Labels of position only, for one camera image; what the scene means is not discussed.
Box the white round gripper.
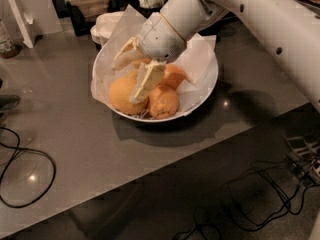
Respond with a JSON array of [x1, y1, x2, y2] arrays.
[[112, 13, 187, 104]]

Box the large orange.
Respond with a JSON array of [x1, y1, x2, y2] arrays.
[[109, 77, 148, 115]]

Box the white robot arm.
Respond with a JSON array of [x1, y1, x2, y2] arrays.
[[112, 0, 320, 111]]

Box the white bowl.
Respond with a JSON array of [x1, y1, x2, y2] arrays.
[[91, 21, 220, 124]]

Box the stack of white plates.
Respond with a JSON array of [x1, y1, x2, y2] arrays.
[[90, 11, 123, 46]]

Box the white paper liner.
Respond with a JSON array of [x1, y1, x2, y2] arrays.
[[90, 4, 218, 118]]

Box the white sign stand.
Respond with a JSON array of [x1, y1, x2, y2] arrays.
[[8, 0, 35, 48]]

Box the glass bottle with label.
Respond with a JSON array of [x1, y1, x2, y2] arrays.
[[0, 19, 20, 59]]

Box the dark object at left edge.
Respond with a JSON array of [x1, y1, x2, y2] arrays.
[[0, 95, 21, 113]]

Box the power strip on floor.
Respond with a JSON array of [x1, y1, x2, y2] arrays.
[[286, 157, 320, 187]]

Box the black cable on table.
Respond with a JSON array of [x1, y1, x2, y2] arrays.
[[0, 126, 57, 209]]

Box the black cables on floor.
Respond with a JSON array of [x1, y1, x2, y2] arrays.
[[171, 159, 320, 240]]

